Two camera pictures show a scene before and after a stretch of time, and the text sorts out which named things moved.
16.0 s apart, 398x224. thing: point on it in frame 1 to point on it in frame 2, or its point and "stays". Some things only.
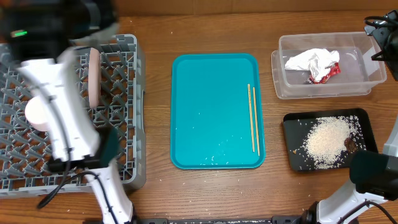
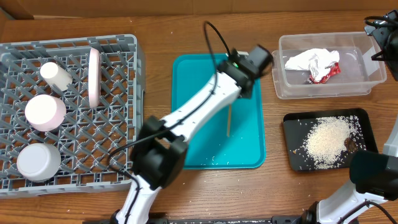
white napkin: x=316 y=60 stays
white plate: x=94 y=78 stays
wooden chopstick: x=256 y=121 to x=229 y=112
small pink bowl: x=37 y=114 stays
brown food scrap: x=350 y=145 stays
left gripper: x=102 y=14 to x=249 y=93
